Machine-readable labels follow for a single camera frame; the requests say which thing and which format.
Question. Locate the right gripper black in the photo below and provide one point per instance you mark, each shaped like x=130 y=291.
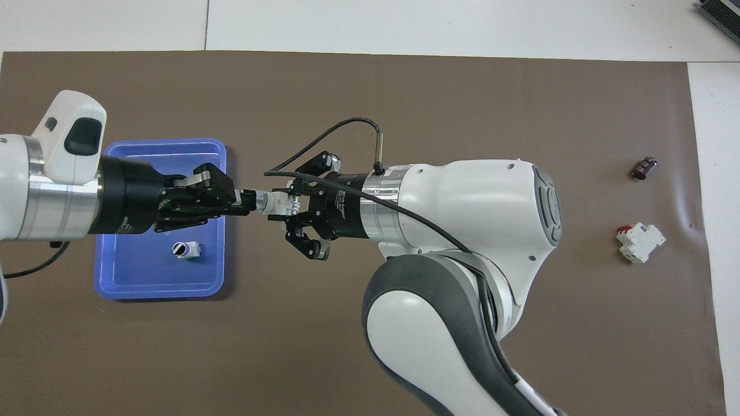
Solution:
x=344 y=205

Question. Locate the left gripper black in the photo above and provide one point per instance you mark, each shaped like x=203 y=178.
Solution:
x=130 y=196

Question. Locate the white-backed selector switch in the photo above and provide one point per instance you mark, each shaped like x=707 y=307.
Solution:
x=277 y=202

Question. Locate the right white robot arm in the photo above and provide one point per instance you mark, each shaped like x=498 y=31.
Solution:
x=480 y=214

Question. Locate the blue plastic tray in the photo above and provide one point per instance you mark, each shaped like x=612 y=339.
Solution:
x=144 y=271

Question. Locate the brown table mat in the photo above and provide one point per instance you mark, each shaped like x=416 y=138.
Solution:
x=404 y=86

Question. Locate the white circuit breaker red lever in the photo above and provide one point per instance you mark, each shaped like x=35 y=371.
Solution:
x=639 y=242

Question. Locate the small dark brown component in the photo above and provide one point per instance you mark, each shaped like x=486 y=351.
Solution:
x=644 y=168

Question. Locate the grey ridged metal device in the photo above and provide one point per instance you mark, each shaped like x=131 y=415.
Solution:
x=722 y=10

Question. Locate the selector switch red contact block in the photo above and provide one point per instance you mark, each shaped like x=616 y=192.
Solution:
x=186 y=249

